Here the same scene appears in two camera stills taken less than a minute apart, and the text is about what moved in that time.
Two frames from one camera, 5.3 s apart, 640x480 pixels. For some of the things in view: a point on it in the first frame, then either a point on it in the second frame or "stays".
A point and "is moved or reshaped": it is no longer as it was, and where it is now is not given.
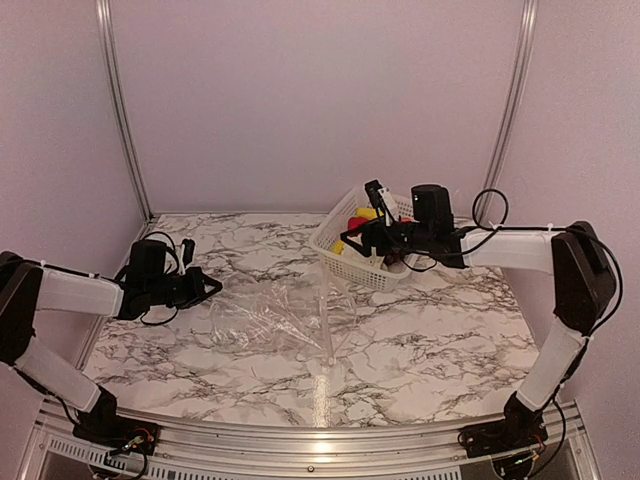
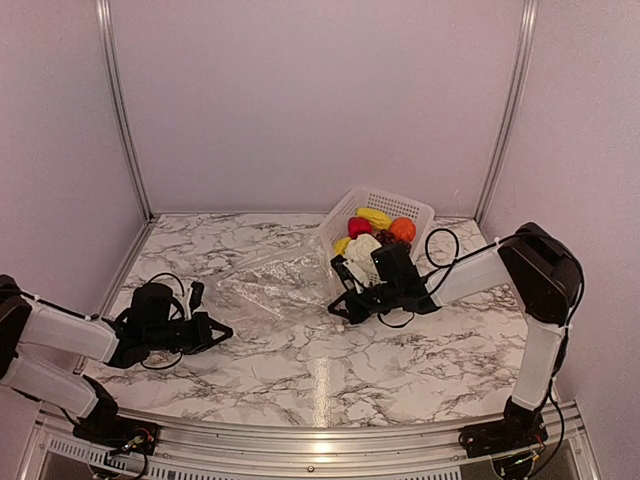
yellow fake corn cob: [338, 247] stays
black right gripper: [365, 250] -> [355, 312]
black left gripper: [197, 278] -> [202, 339]
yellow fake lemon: [369, 213] stays
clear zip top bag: [308, 309] -> [293, 278]
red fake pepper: [355, 224] stays
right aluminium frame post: [515, 109] stays
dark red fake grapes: [393, 257] is moved or reshaped
